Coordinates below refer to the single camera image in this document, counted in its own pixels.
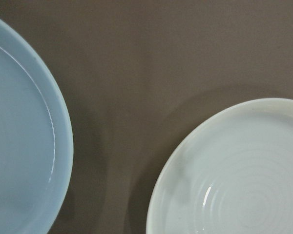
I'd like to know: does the light blue plate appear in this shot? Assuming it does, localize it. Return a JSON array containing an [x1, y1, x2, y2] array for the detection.
[[0, 12, 74, 234]]

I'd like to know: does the pale green ribbed plate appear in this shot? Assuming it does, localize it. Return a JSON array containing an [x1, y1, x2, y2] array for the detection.
[[146, 97, 293, 234]]

